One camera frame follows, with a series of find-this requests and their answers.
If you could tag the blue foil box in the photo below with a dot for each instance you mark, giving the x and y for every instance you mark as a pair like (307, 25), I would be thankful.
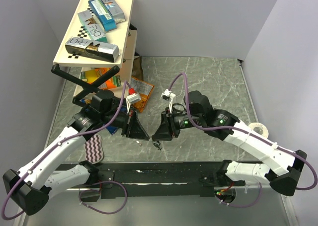
(102, 13)

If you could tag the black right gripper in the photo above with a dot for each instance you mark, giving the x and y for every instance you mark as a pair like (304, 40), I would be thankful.
(167, 127)

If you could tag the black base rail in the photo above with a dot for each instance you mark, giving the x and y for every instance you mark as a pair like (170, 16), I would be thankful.
(143, 179)

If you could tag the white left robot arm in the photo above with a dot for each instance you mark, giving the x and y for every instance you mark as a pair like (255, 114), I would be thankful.
(33, 185)

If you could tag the white tape roll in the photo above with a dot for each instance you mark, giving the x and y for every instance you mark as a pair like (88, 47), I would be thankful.
(259, 128)

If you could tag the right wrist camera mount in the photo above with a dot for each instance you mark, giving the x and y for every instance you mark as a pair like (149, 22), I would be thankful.
(169, 96)

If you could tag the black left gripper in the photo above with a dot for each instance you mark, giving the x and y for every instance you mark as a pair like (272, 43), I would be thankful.
(132, 127)

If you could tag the small padlock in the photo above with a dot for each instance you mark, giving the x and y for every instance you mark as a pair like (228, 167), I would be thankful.
(157, 144)

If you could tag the silver R&O box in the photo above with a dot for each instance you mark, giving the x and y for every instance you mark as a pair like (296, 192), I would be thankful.
(115, 10)

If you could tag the orange Kettle chips bag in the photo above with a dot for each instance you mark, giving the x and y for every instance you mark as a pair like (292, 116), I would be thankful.
(145, 90)

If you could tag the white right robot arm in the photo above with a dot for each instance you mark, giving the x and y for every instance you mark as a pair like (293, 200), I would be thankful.
(277, 168)

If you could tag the cream two-tier shelf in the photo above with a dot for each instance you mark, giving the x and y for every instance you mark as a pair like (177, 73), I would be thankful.
(122, 36)

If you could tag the dark grey R&O box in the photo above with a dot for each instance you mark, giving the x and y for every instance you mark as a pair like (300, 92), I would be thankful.
(92, 49)

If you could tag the teal R&O box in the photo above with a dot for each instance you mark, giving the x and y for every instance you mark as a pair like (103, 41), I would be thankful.
(94, 29)

